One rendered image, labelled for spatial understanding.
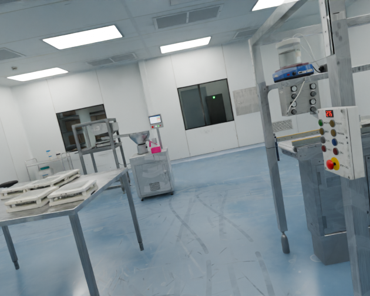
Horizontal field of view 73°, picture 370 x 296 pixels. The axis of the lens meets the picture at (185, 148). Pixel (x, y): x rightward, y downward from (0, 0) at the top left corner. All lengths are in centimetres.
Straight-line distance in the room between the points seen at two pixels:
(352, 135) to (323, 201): 108
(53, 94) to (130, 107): 206
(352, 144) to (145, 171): 354
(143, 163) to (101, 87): 353
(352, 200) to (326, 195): 84
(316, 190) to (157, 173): 278
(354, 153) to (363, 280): 60
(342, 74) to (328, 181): 105
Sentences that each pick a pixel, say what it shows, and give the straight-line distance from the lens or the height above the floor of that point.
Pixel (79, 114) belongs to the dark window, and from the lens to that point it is 743.
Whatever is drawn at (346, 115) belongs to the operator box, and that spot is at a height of 119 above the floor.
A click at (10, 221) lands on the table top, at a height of 87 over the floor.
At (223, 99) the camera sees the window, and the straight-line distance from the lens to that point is 704.
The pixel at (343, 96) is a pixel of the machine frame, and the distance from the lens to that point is 116.
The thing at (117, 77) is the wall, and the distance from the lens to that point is 718.
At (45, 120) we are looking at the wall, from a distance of 781.
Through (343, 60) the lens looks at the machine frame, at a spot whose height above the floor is 138.
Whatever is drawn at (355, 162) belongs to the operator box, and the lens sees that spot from 108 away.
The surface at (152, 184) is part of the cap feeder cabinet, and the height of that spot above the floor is 25.
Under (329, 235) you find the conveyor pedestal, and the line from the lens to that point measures 219.
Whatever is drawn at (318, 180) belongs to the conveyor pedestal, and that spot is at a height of 66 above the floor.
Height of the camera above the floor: 130
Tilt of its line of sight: 8 degrees down
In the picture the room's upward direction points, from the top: 11 degrees counter-clockwise
